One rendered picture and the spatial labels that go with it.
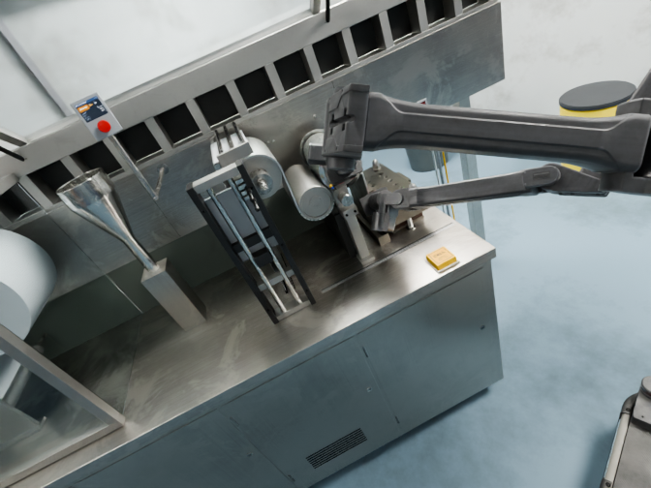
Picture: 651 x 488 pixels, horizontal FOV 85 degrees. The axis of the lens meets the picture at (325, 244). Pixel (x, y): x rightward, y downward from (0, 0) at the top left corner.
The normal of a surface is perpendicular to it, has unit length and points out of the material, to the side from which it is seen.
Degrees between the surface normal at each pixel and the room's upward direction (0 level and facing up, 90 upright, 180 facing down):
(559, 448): 0
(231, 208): 90
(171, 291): 90
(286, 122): 90
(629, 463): 0
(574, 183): 48
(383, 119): 63
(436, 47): 90
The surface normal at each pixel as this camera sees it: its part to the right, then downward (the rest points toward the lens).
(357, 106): -0.09, 0.16
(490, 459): -0.34, -0.76
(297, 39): 0.30, 0.47
